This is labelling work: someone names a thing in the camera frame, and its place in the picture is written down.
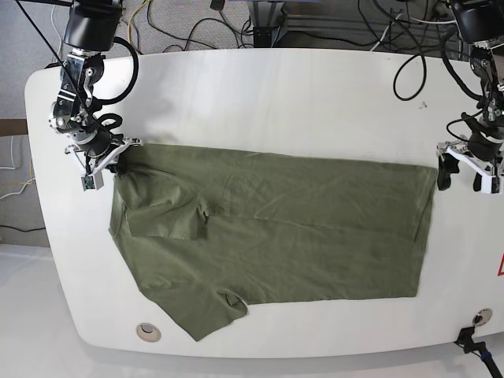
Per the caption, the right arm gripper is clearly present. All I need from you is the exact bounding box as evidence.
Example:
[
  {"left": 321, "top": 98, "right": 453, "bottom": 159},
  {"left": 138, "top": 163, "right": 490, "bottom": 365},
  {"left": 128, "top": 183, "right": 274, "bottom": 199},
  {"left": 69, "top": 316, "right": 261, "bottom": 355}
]
[{"left": 65, "top": 131, "right": 143, "bottom": 175}]

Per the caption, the right table cable grommet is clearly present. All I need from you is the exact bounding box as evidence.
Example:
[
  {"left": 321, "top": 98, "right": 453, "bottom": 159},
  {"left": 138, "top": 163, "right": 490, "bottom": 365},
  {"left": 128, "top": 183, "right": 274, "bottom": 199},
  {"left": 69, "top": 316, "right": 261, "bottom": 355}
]
[{"left": 472, "top": 308, "right": 493, "bottom": 327}]

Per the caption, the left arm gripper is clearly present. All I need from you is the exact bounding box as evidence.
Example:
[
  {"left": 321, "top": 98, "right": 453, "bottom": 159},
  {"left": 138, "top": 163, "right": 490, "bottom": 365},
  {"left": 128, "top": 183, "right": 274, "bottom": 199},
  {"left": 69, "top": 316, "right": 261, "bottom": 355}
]
[{"left": 436, "top": 133, "right": 503, "bottom": 192}]

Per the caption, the left table cable grommet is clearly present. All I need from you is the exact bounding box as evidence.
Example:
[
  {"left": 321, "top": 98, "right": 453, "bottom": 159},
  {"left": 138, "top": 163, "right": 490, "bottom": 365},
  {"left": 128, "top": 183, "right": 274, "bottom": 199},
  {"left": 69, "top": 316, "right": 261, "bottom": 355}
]
[{"left": 135, "top": 323, "right": 161, "bottom": 343}]

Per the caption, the yellow cable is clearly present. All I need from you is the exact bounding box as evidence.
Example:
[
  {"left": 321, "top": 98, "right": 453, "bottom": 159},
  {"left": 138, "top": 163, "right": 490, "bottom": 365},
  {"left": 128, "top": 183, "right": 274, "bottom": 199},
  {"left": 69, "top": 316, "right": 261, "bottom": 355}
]
[{"left": 126, "top": 0, "right": 151, "bottom": 52}]

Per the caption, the red warning triangle sticker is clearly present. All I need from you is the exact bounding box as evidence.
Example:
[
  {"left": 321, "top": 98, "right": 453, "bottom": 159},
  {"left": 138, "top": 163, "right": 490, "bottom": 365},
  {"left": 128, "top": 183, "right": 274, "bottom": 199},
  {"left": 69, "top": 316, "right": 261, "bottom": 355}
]
[{"left": 498, "top": 255, "right": 504, "bottom": 276}]

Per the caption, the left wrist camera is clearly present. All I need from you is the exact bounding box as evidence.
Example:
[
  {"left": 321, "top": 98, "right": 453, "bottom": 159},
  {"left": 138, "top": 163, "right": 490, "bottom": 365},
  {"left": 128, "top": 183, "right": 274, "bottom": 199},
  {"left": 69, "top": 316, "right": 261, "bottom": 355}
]
[{"left": 480, "top": 174, "right": 503, "bottom": 195}]

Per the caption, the aluminium frame with black foot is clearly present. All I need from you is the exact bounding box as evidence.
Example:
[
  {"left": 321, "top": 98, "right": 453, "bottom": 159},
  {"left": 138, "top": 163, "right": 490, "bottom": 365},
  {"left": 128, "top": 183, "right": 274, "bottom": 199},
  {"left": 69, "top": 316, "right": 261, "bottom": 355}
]
[{"left": 246, "top": 1, "right": 288, "bottom": 49}]

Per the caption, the black clamp with cable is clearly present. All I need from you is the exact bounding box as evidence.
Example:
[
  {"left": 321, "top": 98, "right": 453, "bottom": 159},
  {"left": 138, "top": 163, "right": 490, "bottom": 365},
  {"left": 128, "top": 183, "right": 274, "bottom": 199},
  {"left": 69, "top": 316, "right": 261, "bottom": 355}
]
[{"left": 454, "top": 327, "right": 503, "bottom": 378}]

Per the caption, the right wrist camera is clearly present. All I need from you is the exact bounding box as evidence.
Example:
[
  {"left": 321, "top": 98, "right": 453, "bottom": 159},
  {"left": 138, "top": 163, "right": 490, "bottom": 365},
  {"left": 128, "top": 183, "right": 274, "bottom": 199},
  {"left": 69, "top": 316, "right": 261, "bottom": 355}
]
[{"left": 80, "top": 172, "right": 104, "bottom": 191}]

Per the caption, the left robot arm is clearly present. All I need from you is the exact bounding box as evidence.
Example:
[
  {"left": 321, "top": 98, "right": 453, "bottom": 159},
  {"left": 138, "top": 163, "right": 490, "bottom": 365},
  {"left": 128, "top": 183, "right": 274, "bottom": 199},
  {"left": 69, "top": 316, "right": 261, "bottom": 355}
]
[{"left": 436, "top": 1, "right": 503, "bottom": 195}]

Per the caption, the table cable grommet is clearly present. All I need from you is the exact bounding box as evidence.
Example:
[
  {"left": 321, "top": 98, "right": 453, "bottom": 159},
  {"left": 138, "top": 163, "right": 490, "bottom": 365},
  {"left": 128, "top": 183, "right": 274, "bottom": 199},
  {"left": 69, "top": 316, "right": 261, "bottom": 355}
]
[
  {"left": 135, "top": 323, "right": 161, "bottom": 343},
  {"left": 472, "top": 308, "right": 493, "bottom": 327}
]

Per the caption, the olive green T-shirt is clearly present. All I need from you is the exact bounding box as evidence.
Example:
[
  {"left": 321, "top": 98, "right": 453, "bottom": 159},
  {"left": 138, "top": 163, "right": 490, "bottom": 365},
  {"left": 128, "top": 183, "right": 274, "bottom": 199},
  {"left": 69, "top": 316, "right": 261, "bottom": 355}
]
[{"left": 109, "top": 144, "right": 437, "bottom": 341}]

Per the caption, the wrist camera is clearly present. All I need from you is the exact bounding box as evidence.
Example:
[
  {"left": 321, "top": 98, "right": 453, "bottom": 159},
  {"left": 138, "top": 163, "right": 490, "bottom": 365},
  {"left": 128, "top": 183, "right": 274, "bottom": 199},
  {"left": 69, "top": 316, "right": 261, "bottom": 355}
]
[
  {"left": 480, "top": 174, "right": 503, "bottom": 195},
  {"left": 80, "top": 172, "right": 104, "bottom": 191}
]

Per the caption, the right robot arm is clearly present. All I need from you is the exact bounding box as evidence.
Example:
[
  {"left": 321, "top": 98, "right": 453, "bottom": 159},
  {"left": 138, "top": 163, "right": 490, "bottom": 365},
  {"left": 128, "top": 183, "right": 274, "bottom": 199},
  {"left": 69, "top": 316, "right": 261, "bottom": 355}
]
[{"left": 50, "top": 1, "right": 140, "bottom": 176}]

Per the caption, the white cable on floor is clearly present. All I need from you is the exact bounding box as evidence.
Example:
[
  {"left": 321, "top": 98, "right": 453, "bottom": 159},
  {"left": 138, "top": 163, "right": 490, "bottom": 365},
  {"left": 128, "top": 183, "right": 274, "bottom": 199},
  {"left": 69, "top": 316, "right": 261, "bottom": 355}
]
[{"left": 0, "top": 135, "right": 21, "bottom": 171}]

